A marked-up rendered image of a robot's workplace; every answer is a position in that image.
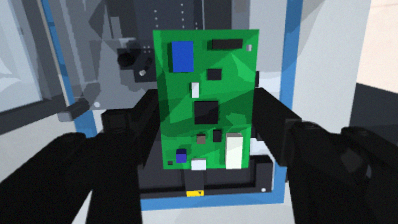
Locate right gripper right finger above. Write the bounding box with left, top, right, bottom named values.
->
left=251, top=87, right=398, bottom=224

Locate green circuit board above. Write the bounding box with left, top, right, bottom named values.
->
left=153, top=29, right=259, bottom=170

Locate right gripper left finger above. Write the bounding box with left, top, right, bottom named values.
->
left=0, top=89, right=160, bottom=224

